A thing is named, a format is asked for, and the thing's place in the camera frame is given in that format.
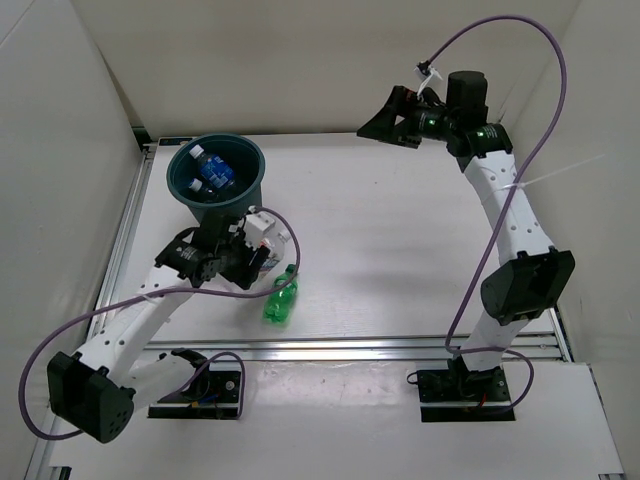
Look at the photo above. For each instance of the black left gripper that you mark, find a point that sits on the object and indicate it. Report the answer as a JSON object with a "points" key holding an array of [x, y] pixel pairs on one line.
{"points": [[246, 274]]}

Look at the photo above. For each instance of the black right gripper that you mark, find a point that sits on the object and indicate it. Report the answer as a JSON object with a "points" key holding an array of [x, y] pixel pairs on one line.
{"points": [[382, 127]]}

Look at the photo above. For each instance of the green plastic soda bottle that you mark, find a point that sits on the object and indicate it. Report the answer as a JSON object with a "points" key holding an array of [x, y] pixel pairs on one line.
{"points": [[279, 305]]}

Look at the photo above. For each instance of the clear unlabelled plastic bottle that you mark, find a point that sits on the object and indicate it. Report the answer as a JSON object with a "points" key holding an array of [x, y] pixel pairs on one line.
{"points": [[205, 192]]}

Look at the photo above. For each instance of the clear bottle orange blue label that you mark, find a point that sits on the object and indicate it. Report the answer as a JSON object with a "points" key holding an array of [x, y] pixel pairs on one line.
{"points": [[276, 241]]}

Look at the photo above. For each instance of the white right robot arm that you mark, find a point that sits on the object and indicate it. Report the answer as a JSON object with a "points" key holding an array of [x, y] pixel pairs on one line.
{"points": [[532, 271]]}

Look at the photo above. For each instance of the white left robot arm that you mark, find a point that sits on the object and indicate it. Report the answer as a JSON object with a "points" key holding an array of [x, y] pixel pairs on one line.
{"points": [[99, 387]]}

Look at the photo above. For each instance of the dark green plastic bin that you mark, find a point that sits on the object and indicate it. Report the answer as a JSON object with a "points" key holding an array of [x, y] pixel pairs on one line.
{"points": [[241, 154]]}

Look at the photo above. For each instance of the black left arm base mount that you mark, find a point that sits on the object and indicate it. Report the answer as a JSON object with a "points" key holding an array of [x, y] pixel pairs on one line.
{"points": [[217, 391]]}

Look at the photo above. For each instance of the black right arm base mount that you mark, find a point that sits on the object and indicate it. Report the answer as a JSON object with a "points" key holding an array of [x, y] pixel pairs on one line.
{"points": [[456, 395]]}

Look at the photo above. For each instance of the aluminium table frame rail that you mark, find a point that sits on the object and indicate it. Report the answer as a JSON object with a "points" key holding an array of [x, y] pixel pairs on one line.
{"points": [[390, 238]]}

